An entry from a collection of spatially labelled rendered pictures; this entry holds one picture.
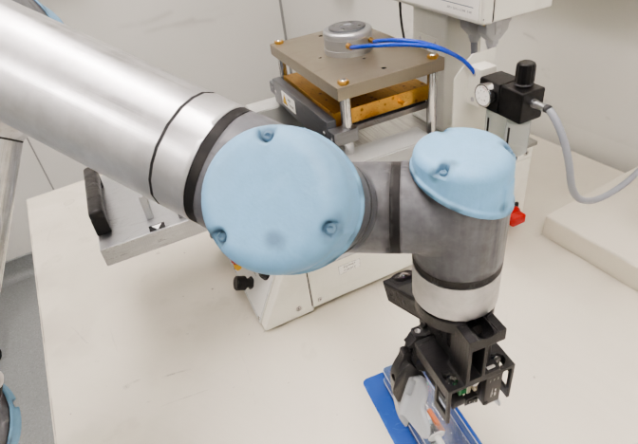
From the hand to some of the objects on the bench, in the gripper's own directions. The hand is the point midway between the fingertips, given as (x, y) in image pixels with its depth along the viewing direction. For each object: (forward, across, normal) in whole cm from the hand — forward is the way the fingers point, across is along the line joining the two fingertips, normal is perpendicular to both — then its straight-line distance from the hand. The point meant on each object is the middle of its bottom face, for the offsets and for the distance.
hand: (436, 398), depth 57 cm
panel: (+8, -18, +43) cm, 47 cm away
